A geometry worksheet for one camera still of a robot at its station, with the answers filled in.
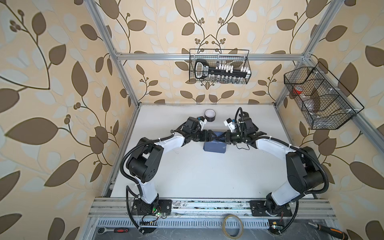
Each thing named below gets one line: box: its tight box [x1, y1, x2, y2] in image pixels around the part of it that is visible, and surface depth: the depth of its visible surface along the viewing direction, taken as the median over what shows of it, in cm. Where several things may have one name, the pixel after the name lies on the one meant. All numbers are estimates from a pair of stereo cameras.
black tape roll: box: [204, 109, 216, 122], surface depth 114 cm
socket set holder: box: [194, 59, 252, 81], surface depth 86 cm
